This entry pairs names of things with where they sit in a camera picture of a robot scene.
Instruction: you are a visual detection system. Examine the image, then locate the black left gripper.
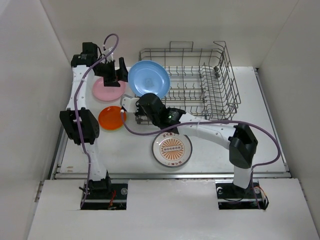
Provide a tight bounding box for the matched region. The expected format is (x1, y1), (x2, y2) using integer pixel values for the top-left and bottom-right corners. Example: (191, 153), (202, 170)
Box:
(95, 57), (133, 87)

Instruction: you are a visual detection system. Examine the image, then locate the blue plate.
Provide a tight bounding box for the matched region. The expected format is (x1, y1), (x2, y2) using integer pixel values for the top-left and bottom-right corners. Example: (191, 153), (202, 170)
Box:
(127, 60), (171, 99)

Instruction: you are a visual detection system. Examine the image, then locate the pink plate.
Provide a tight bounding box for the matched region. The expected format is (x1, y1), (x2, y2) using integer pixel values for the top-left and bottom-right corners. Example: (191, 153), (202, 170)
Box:
(92, 77), (127, 102)

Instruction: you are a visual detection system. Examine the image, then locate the white plate orange sunburst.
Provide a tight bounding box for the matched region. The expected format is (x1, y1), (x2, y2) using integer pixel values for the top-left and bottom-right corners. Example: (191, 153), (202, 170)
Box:
(151, 132), (193, 168)

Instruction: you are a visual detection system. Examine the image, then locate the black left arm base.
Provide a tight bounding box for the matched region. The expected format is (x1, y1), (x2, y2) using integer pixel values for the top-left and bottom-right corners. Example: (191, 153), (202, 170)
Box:
(80, 180), (129, 211)

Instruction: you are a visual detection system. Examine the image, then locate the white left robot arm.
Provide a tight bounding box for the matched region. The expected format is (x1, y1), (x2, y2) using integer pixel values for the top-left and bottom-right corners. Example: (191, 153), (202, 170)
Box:
(59, 42), (128, 199)

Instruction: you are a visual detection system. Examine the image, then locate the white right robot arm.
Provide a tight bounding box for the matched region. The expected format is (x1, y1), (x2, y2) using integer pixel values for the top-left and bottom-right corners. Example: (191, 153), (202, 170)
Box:
(136, 93), (258, 197)

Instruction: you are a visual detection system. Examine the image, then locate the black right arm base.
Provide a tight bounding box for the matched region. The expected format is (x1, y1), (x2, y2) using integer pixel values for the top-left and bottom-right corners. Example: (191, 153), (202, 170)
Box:
(215, 182), (270, 210)

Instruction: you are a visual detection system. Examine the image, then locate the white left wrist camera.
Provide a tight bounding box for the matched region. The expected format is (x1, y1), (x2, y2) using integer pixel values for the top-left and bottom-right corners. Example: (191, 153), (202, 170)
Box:
(102, 47), (114, 63)

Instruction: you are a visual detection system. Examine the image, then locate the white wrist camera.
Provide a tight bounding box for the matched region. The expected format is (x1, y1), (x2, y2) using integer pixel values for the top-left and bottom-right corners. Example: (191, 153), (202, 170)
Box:
(120, 94), (140, 113)
(102, 47), (114, 63)

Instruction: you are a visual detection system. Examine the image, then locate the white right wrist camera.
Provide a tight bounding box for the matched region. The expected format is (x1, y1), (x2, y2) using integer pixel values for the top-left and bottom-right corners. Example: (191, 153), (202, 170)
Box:
(120, 94), (140, 113)

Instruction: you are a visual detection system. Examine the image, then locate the grey wire dish rack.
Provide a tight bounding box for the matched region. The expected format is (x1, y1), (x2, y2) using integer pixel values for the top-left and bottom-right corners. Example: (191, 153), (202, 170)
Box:
(138, 41), (241, 121)

